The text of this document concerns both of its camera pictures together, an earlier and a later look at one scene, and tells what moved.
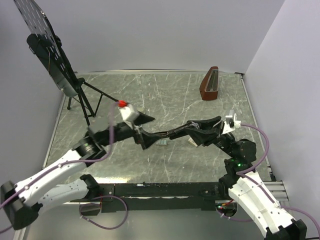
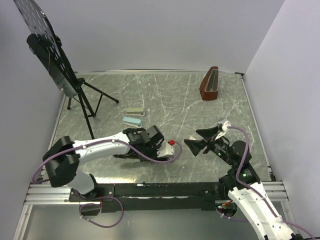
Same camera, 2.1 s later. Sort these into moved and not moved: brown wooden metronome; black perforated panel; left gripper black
Moved: left gripper black
Not moved: black perforated panel; brown wooden metronome
